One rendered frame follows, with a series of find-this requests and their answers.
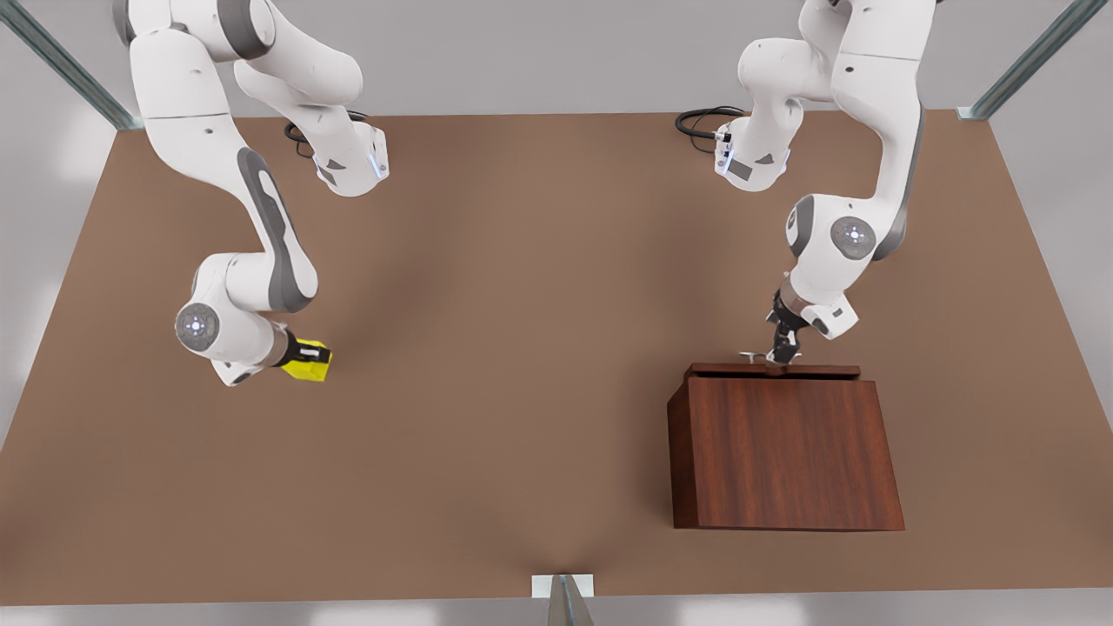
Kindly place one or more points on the yellow square block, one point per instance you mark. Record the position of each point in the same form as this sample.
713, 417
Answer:
311, 365

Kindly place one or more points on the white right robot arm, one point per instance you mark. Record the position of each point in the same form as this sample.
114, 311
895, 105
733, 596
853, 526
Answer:
269, 217

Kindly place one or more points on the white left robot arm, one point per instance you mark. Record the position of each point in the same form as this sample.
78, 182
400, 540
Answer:
856, 235

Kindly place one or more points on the brown wooden drawer cabinet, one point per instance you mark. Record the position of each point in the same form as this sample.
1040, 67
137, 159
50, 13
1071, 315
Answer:
787, 452

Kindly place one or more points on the silver frame post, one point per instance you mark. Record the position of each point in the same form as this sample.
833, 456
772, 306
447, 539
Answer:
1026, 61
65, 63
567, 600

